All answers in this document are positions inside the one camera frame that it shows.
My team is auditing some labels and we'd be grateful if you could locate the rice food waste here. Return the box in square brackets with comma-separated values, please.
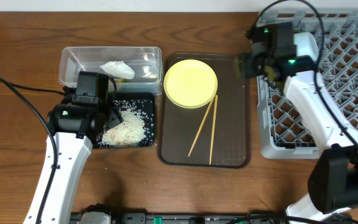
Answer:
[99, 100, 155, 147]

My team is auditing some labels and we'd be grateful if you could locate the wooden chopstick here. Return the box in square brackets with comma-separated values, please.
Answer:
[188, 97, 215, 157]
[209, 95, 218, 165]

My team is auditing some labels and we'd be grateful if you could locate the black tray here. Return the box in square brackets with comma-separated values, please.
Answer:
[91, 91, 155, 149]

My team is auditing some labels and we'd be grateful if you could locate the grey dishwasher rack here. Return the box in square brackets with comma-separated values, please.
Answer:
[257, 11, 358, 159]

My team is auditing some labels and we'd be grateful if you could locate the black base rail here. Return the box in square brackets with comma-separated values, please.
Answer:
[70, 203, 354, 224]

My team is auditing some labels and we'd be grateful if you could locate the yellow plate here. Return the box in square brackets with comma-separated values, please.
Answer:
[163, 59, 218, 109]

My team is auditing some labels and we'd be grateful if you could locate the white napkin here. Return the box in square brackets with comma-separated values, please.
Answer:
[100, 61, 135, 80]

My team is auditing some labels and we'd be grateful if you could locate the green yellow snack wrapper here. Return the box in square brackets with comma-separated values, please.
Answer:
[114, 78, 127, 83]

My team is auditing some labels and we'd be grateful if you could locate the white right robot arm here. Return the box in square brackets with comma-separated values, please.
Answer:
[237, 22, 358, 223]

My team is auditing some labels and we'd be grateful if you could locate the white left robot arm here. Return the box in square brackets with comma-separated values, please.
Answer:
[24, 72, 123, 223]

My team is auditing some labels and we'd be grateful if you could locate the brown serving tray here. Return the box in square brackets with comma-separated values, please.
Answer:
[157, 53, 251, 169]

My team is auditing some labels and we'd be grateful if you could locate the light blue bowl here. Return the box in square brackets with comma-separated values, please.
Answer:
[293, 32, 319, 62]

